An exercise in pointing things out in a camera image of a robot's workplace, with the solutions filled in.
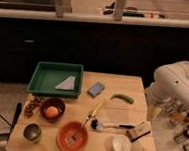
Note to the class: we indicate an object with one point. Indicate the grey triangular cloth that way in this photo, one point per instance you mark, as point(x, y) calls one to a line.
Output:
point(67, 84)

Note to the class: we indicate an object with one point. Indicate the dark brown bowl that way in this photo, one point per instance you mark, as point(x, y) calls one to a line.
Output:
point(58, 103)

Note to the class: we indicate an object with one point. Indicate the green plastic tray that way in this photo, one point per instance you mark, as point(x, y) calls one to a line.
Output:
point(47, 75)

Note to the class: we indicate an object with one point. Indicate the black flat bar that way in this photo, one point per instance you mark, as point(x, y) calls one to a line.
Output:
point(16, 117)

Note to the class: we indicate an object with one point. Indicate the metal whisk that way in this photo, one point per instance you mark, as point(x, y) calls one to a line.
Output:
point(73, 137)

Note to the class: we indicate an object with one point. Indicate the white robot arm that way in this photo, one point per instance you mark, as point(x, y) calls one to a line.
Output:
point(171, 81)

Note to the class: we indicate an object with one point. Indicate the blue sponge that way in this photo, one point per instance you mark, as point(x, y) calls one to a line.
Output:
point(96, 89)

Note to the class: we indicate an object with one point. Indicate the white cup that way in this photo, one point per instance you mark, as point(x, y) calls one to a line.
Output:
point(121, 143)

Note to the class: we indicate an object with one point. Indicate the brown grape bunch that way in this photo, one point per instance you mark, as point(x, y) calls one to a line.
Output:
point(34, 103)

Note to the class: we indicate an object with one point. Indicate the small wooden block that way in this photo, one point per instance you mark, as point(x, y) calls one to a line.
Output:
point(138, 131)

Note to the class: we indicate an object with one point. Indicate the black dish brush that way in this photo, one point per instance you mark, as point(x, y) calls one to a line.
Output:
point(99, 126)

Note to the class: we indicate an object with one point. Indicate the orange bowl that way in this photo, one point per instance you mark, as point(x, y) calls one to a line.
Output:
point(64, 133)

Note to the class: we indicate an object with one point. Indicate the small metal cup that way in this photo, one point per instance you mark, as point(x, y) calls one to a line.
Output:
point(32, 132)

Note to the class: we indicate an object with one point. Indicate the orange fruit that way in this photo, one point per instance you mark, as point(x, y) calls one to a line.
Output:
point(51, 112)

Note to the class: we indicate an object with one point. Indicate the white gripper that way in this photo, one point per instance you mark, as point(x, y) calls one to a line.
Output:
point(153, 110)

